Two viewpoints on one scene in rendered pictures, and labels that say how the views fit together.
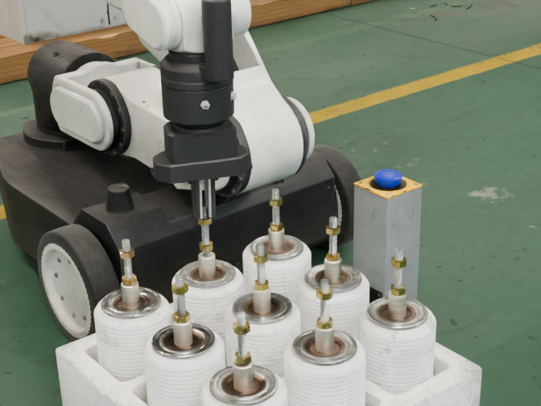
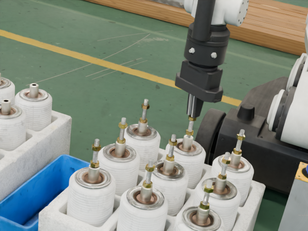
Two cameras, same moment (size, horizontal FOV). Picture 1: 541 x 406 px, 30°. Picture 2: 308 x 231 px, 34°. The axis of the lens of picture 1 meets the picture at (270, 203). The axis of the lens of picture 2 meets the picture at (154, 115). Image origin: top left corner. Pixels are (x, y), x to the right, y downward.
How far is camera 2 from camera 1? 0.93 m
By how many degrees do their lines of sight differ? 52
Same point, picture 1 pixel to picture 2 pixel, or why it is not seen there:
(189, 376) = (101, 165)
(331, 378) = (123, 208)
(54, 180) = (266, 100)
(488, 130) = not seen: outside the picture
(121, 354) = not seen: hidden behind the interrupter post
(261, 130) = (301, 111)
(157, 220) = (250, 132)
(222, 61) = (196, 27)
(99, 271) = (203, 134)
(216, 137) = (199, 73)
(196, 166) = (187, 83)
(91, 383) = not seen: hidden behind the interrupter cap
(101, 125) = (289, 82)
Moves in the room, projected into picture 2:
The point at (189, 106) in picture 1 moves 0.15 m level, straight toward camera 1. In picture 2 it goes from (187, 47) to (126, 53)
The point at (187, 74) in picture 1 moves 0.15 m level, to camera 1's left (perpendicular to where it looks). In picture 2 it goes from (190, 29) to (156, 8)
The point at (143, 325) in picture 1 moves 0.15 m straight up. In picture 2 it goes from (129, 141) to (136, 84)
